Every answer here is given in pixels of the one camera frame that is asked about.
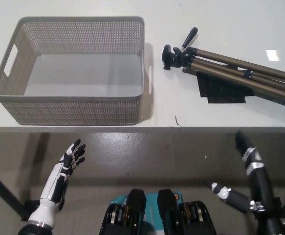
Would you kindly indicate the white and black left hand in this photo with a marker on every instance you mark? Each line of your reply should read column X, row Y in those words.
column 59, row 176

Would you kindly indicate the white and black right hand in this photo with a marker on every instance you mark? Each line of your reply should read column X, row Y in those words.
column 259, row 181

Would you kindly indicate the bronze and black camera tripod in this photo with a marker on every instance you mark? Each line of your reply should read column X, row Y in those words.
column 171, row 57

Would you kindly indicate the black table foot plate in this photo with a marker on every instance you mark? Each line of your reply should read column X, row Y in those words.
column 31, row 208

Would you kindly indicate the grey perforated plastic basket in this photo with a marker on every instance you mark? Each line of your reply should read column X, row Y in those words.
column 71, row 110

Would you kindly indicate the narrow black tape patch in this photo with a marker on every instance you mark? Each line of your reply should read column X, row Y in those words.
column 225, row 100

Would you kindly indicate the small dark thread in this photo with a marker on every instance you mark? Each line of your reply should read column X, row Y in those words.
column 177, row 121

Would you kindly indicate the large black tape patch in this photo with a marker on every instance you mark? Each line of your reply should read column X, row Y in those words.
column 213, row 88

